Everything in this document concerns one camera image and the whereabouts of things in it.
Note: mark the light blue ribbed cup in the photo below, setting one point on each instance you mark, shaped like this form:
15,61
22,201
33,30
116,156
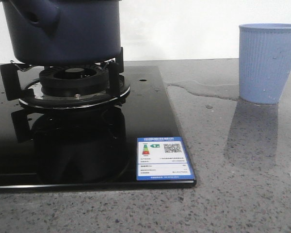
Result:
264,61

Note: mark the spilled water puddle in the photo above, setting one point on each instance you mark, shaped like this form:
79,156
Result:
221,91

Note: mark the black pot support grate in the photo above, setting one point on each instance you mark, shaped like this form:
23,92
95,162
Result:
32,96

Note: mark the dark blue cooking pot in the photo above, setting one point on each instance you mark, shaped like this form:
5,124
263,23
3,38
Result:
63,32

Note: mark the black glass gas stove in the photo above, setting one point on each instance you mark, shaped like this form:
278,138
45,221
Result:
85,149

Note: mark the blue energy label sticker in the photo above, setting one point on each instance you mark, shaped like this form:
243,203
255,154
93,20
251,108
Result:
162,159

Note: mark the black burner head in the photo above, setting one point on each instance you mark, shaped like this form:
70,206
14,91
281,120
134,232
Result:
70,80

